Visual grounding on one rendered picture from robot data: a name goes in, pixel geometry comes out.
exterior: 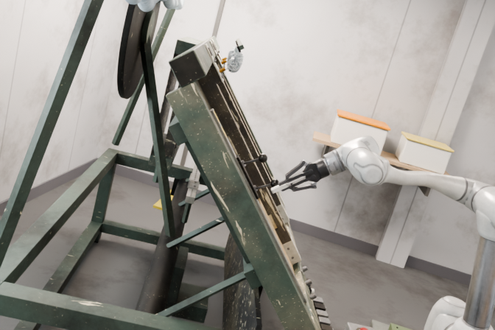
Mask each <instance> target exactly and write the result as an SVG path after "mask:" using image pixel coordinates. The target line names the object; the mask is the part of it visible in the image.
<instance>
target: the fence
mask: <svg viewBox="0 0 495 330"><path fill-rule="evenodd" d="M210 112H211V115H212V116H213V118H214V121H215V122H216V124H217V126H218V128H219V130H220V132H221V134H222V137H223V138H224V140H225V143H226V144H227V146H228V149H229V151H230V153H231V155H232V157H233V159H234V161H235V163H236V165H237V167H238V169H239V171H240V173H241V175H242V177H243V179H244V181H245V183H246V185H247V187H248V189H249V192H250V194H251V196H252V198H253V200H254V202H255V204H256V206H257V208H258V210H259V212H260V213H261V215H262V217H263V219H264V221H265V223H266V225H267V228H268V230H269V232H270V235H271V237H272V238H273V241H274V242H275V245H276V247H277V248H278V251H279V253H280V254H281V257H282V259H283V260H284V263H285V265H286V266H287V269H288V270H289V273H290V275H291V277H292V280H293V281H294V283H295V285H296V287H297V289H298V291H299V293H300V295H301V297H302V299H303V302H304V303H305V302H306V298H305V295H304V293H303V291H302V289H301V286H300V284H299V283H298V280H297V278H296V277H295V274H294V272H293V271H292V268H291V267H290V265H289V262H288V261H287V258H286V256H285V254H284V252H283V250H282V248H281V246H280V244H279V242H278V240H277V238H276V236H275V234H274V232H273V230H272V228H271V226H270V224H269V221H268V219H267V217H266V215H265V213H264V211H263V209H262V207H261V205H260V203H259V201H258V200H257V199H256V197H255V195H254V193H253V191H252V189H251V187H250V185H249V183H248V181H247V179H246V177H245V175H244V173H243V171H242V168H241V166H240V165H239V162H238V161H237V159H236V153H235V152H234V149H233V147H232V146H231V143H230V141H229V140H228V137H227V138H226V136H225V135H226V134H225V133H224V132H223V130H222V125H221V124H220V122H218V120H219V119H217V118H218V117H217V116H216V115H215V113H214V112H215V111H214V109H213V108H212V109H211V110H210Z"/></svg>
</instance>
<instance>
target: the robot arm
mask: <svg viewBox="0 0 495 330"><path fill-rule="evenodd" d="M378 154H379V146H378V144H377V143H376V140H375V139H374V138H373V137H371V136H363V137H359V138H356V139H354V140H351V141H349V142H347V143H345V144H343V145H341V146H340V147H339V148H338V149H336V150H333V151H332V152H329V153H327V154H325V155H324V156H323V158H324V159H322V158H321V159H318V160H316V161H314V162H309V163H307V162H306V161H305V160H304V159H303V160H302V161H301V162H300V163H299V165H297V166H296V167H294V168H293V169H291V170H290V171H289V172H288V173H287V174H285V177H286V178H285V180H283V181H281V182H279V183H278V185H277V186H274V187H272V188H271V192H272V193H273V194H274V193H276V192H278V191H282V192H284V191H286V190H287V189H291V190H292V191H293V192H296V191H300V190H304V189H316V188H317V187H316V185H317V182H318V181H319V180H320V179H323V178H325V177H327V176H329V175H330V173H331V175H336V174H338V173H340V172H344V171H345V170H347V169H349V170H350V172H351V174H352V175H353V176H354V177H355V178H356V179H357V180H358V181H359V182H360V183H362V184H364V185H366V186H375V185H378V186H380V185H382V184H383V183H394V184H398V185H405V186H425V187H429V188H431V189H434V190H436V191H438V192H440V193H442V194H444V195H446V196H447V197H449V198H451V199H453V200H455V201H457V202H459V203H462V204H463V205H465V206H466V207H467V208H469V209H470V210H472V211H473V212H474V213H475V214H476V219H477V230H478V233H479V235H480V238H479V242H478V246H477V253H476V256H475V260H474V267H473V271H472V275H471V281H470V285H469V289H468V296H467V299H466V303H465V302H463V301H462V300H460V299H458V298H455V297H452V296H446V297H444V298H441V299H440V300H439V301H437V302H436V303H435V305H434V306H433V307H432V310H431V312H430V313H429V316H428V318H427V320H426V324H425V327H424V330H494V329H493V328H492V326H491V318H492V314H493V310H494V304H495V186H492V185H489V184H486V183H482V182H479V181H477V180H472V179H468V178H462V177H458V176H451V175H442V174H438V173H434V172H426V171H403V170H400V169H396V168H394V167H392V166H391V165H390V163H389V160H387V159H386V158H383V157H382V156H380V155H378ZM303 166H306V167H305V169H304V170H303V171H301V172H299V173H298V174H295V175H293V174H294V173H296V172H297V171H298V170H299V169H301V168H302V167H303ZM290 176H291V177H290ZM303 176H305V177H303ZM300 177H303V178H301V179H299V180H297V181H295V182H292V183H290V184H289V185H288V183H289V182H291V181H293V180H296V179H298V178H300ZM307 181H312V182H313V183H309V184H305V185H301V186H299V185H300V184H302V183H304V182H307Z"/></svg>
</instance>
